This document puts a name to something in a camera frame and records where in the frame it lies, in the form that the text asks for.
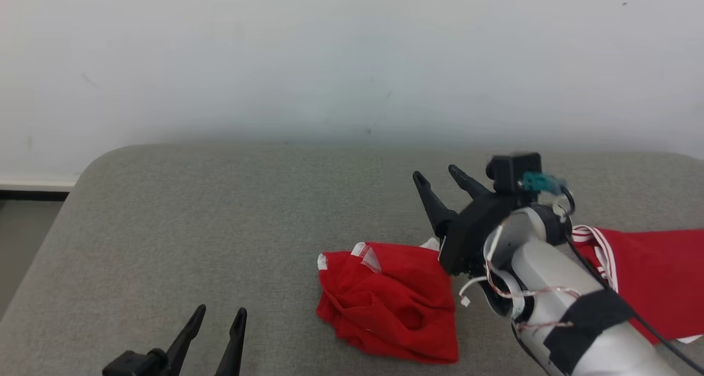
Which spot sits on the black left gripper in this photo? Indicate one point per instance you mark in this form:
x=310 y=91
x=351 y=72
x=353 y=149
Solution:
x=132 y=365

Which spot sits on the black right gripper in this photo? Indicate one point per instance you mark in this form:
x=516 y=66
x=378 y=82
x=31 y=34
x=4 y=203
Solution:
x=473 y=233

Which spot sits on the red white-striped Bulls shorts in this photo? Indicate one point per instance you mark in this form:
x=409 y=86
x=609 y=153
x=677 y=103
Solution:
x=385 y=310

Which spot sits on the red Bulls 23 jersey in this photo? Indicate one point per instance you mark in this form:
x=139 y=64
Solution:
x=660 y=277

